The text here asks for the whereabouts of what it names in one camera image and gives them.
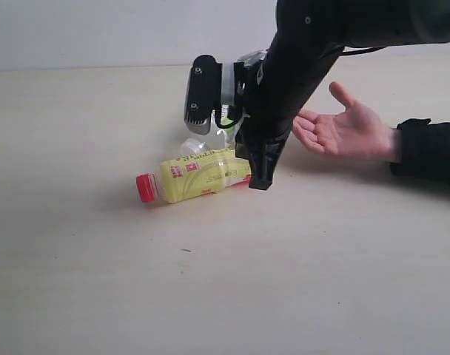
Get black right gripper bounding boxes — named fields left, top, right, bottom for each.
left=236, top=61, right=295, bottom=191

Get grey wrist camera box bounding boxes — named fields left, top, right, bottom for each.
left=184, top=55, right=236, bottom=135

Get open bare human hand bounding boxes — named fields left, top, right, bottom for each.
left=292, top=81, right=401, bottom=163

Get yellow bottle red cap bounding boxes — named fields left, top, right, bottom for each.
left=136, top=148, right=251, bottom=203

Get black sleeved forearm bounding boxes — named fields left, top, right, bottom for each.
left=390, top=118, right=450, bottom=185

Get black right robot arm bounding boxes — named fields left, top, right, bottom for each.
left=236, top=0, right=450, bottom=191

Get clear bottle fruit label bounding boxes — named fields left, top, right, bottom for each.
left=179, top=105, right=243, bottom=156

